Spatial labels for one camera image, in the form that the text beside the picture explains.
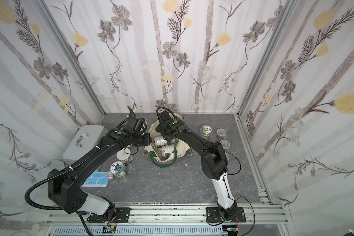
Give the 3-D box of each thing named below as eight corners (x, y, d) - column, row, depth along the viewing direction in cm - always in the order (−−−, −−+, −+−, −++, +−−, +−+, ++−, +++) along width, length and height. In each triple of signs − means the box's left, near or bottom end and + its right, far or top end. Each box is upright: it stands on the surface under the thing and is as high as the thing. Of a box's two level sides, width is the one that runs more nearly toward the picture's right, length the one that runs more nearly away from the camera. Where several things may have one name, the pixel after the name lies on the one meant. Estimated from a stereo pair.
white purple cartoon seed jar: (113, 179, 88) (108, 173, 81) (117, 167, 93) (112, 161, 86) (126, 179, 88) (122, 173, 81) (129, 167, 93) (125, 161, 86)
